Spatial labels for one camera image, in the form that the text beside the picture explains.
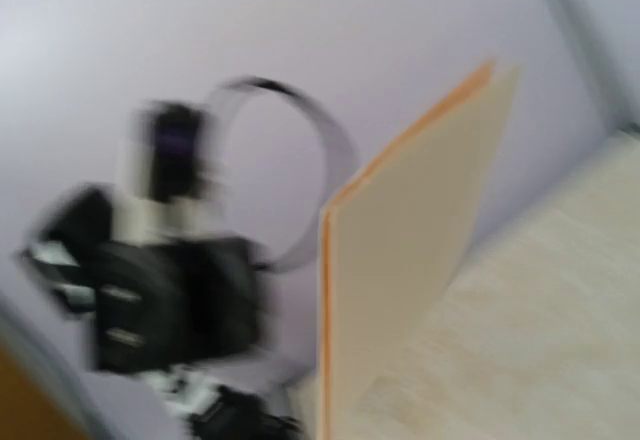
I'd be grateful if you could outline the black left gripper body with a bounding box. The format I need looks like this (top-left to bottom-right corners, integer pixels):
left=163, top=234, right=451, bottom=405
left=29, top=186, right=260, bottom=375

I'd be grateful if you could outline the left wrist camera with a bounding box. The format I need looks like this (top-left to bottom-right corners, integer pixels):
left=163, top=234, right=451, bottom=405
left=117, top=100, right=213, bottom=204

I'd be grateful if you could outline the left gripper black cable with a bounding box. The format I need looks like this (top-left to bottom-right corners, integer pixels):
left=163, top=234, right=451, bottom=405
left=204, top=75, right=361, bottom=274

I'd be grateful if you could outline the right aluminium frame post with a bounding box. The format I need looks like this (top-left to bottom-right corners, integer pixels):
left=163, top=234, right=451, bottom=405
left=544, top=0, right=639, bottom=135

